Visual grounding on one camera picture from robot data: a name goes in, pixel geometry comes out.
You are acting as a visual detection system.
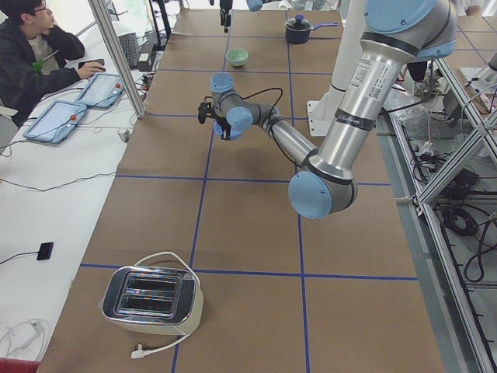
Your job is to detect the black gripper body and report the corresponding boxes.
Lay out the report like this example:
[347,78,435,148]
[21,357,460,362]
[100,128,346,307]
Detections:
[217,118,231,134]

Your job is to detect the blue bowl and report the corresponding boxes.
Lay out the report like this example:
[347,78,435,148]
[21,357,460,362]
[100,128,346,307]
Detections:
[214,121,242,141]

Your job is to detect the green bowl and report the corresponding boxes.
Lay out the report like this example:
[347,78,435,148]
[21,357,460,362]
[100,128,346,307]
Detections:
[225,48,249,67]

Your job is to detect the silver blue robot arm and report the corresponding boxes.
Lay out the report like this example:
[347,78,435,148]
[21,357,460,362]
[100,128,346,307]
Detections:
[210,1,457,219]
[219,0,273,33]

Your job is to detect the dark blue saucepan with lid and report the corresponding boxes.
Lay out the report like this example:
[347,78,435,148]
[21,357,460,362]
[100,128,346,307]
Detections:
[285,14,339,44]

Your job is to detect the black keyboard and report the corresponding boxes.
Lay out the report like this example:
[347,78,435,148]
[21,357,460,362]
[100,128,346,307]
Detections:
[117,33,138,69]

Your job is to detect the far blue teach pendant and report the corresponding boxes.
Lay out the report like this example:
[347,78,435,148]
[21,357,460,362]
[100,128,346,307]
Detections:
[75,73,123,109]

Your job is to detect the blue teach pendant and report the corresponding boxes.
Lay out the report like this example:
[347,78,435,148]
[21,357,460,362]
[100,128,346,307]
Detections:
[75,73,123,109]
[23,100,88,145]

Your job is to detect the near blue teach pendant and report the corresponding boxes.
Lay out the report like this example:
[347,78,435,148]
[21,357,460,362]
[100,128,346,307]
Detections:
[23,100,88,145]

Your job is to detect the chrome white toaster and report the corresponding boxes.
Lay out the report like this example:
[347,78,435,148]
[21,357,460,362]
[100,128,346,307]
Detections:
[101,266,203,336]

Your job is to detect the seated person in black jacket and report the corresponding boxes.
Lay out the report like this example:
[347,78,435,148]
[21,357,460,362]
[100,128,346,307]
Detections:
[1,1,105,127]

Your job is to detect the small black square device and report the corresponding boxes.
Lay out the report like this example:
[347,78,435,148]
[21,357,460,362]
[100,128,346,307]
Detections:
[36,242,54,261]

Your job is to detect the clear safety glasses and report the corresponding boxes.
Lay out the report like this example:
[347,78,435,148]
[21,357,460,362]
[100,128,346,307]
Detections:
[1,319,50,361]

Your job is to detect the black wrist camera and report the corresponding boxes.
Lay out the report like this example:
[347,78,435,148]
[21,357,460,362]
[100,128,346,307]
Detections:
[197,96,213,124]

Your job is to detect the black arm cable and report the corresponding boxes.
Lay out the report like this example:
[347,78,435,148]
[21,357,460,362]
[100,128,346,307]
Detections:
[236,87,311,172]

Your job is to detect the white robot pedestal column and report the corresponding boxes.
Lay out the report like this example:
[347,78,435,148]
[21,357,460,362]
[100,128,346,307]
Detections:
[307,0,367,137]

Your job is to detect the aluminium frame post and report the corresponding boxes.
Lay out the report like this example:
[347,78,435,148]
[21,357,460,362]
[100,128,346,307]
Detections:
[89,0,145,119]

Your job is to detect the white toaster power cord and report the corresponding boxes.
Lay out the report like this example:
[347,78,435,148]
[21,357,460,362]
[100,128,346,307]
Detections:
[130,251,202,360]

